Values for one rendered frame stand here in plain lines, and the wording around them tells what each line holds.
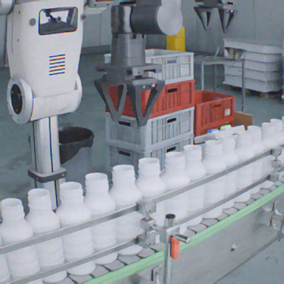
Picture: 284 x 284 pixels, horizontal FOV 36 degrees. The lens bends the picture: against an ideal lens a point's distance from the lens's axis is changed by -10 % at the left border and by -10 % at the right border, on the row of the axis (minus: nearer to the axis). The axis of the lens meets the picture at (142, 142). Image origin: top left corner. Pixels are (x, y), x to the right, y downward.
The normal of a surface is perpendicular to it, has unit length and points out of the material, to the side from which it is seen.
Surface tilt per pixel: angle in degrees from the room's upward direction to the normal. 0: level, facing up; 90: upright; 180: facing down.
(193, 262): 90
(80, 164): 93
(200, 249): 90
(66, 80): 90
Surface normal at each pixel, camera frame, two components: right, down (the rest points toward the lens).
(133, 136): -0.64, 0.22
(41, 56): 0.68, 0.21
